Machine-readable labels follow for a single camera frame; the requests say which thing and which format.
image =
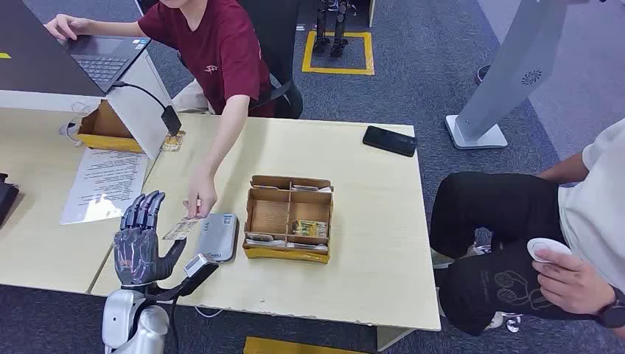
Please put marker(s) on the person's right hand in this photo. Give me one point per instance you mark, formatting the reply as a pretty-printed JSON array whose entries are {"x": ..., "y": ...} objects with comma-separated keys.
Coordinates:
[{"x": 66, "y": 25}]

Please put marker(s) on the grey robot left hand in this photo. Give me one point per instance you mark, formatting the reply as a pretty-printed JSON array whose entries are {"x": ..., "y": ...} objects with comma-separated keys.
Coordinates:
[{"x": 136, "y": 254}]

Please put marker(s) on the person's left hand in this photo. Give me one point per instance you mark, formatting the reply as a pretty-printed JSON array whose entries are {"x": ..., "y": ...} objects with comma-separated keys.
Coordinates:
[
  {"x": 201, "y": 193},
  {"x": 573, "y": 283}
]

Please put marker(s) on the white round remote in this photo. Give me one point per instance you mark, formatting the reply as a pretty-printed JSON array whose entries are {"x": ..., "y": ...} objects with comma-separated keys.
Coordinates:
[{"x": 544, "y": 245}]

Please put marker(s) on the black power adapter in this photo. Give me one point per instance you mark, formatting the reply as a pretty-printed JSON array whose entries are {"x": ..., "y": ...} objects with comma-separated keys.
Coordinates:
[{"x": 171, "y": 119}]

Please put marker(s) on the white card stack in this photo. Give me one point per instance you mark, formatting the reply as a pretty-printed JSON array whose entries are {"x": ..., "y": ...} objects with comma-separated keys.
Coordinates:
[
  {"x": 263, "y": 239},
  {"x": 307, "y": 247},
  {"x": 312, "y": 188}
]

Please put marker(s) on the person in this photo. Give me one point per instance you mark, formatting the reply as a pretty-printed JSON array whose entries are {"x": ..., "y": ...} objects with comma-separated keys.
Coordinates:
[
  {"x": 220, "y": 49},
  {"x": 493, "y": 210}
]

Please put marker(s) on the yellow green room key card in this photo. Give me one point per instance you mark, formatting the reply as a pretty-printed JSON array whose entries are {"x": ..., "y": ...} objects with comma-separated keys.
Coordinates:
[{"x": 309, "y": 228}]

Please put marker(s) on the dark laptop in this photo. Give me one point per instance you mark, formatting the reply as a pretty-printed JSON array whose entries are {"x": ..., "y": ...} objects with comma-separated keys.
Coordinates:
[{"x": 39, "y": 58}]

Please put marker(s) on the black wristwatch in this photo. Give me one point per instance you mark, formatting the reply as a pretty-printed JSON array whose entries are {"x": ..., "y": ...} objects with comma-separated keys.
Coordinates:
[{"x": 614, "y": 310}]

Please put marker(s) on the wooden compartment organizer box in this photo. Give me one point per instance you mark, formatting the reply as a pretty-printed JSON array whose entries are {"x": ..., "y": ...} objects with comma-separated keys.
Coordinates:
[{"x": 268, "y": 215}]

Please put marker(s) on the printed paper sheet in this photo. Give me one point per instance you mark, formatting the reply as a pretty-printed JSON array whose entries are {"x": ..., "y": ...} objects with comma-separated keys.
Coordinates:
[{"x": 105, "y": 185}]

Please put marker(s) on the black case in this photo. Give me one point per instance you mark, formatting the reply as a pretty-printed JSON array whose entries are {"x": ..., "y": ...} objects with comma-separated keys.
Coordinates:
[{"x": 146, "y": 5}]

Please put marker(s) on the white laptop riser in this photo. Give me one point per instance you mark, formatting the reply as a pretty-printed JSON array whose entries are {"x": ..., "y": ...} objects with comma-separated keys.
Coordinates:
[{"x": 141, "y": 122}]

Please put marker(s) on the cardboard box with yellow edge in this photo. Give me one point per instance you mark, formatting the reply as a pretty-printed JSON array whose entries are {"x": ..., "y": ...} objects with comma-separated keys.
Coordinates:
[{"x": 105, "y": 129}]

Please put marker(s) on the black device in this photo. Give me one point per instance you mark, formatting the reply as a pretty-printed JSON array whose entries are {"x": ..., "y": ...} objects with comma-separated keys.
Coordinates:
[{"x": 6, "y": 198}]

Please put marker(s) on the black office chair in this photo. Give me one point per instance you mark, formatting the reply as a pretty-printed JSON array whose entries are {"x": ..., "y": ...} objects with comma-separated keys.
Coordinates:
[{"x": 278, "y": 39}]

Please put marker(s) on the black smartphone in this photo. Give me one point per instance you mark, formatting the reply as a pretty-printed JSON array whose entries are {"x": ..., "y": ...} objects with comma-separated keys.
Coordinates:
[{"x": 389, "y": 141}]

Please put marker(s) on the black robot legs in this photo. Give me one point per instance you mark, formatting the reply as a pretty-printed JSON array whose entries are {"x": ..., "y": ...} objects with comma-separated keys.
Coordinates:
[{"x": 322, "y": 29}]

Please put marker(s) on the grey kiosk stand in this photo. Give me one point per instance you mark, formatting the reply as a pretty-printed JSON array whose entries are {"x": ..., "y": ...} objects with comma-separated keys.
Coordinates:
[{"x": 512, "y": 63}]

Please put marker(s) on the black round floor object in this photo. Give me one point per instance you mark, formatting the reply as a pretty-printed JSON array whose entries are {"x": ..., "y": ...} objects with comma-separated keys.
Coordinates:
[{"x": 482, "y": 73}]

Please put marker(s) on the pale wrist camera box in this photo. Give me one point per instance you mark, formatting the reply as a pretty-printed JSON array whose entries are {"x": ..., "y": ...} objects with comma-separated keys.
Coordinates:
[{"x": 197, "y": 264}]

